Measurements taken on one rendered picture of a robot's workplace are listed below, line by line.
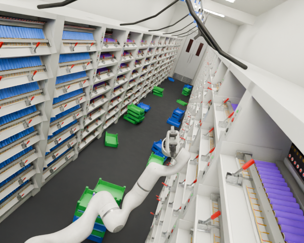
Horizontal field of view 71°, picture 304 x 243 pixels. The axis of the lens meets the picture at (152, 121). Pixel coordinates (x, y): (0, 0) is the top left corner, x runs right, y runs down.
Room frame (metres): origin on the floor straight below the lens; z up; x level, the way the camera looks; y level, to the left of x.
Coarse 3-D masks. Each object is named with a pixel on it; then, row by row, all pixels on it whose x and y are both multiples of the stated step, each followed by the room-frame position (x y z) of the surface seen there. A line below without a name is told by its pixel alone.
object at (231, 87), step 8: (224, 80) 1.37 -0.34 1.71; (232, 80) 1.37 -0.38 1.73; (224, 88) 1.37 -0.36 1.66; (232, 88) 1.37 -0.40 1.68; (240, 88) 1.36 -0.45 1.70; (232, 96) 1.36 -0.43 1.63; (240, 96) 1.36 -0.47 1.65; (208, 112) 1.38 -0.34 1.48; (208, 120) 1.37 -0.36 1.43; (192, 144) 1.43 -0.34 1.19; (176, 184) 1.37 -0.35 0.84; (168, 192) 1.46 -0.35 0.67
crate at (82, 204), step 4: (84, 192) 1.44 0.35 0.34; (88, 192) 1.47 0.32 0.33; (92, 192) 1.47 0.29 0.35; (96, 192) 1.47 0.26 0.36; (84, 196) 1.42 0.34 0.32; (88, 196) 1.44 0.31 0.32; (116, 196) 1.48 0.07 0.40; (80, 200) 1.35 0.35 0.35; (84, 200) 1.38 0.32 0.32; (88, 200) 1.40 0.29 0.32; (80, 204) 1.32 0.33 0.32; (84, 204) 1.34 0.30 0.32; (76, 208) 1.27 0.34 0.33; (80, 208) 1.27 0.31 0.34; (84, 208) 1.27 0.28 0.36
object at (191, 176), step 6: (192, 150) 1.37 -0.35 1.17; (198, 150) 1.35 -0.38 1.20; (192, 156) 1.31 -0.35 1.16; (198, 156) 1.20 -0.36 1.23; (192, 162) 1.20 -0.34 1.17; (192, 168) 1.15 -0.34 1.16; (186, 174) 1.08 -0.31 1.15; (192, 174) 1.09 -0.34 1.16; (186, 180) 1.02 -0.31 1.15; (192, 180) 1.03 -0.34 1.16; (186, 186) 0.94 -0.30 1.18; (192, 186) 0.94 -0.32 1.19; (186, 192) 0.91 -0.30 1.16; (186, 198) 0.87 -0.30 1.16
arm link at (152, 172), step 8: (184, 152) 0.92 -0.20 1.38; (176, 160) 0.91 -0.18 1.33; (184, 160) 0.89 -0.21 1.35; (152, 168) 0.91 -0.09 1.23; (160, 168) 0.91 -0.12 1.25; (168, 168) 0.91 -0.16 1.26; (176, 168) 0.89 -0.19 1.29; (144, 176) 0.90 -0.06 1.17; (152, 176) 0.89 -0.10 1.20; (160, 176) 0.91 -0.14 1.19; (144, 184) 0.88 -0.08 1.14; (152, 184) 0.89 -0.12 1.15
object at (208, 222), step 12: (204, 192) 0.67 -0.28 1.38; (216, 192) 0.67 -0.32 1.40; (204, 204) 0.62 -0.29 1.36; (216, 204) 0.63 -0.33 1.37; (204, 216) 0.57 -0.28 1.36; (216, 216) 0.51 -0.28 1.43; (204, 228) 0.51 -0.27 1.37; (216, 228) 0.52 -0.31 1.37; (204, 240) 0.47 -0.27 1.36; (216, 240) 0.48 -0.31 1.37
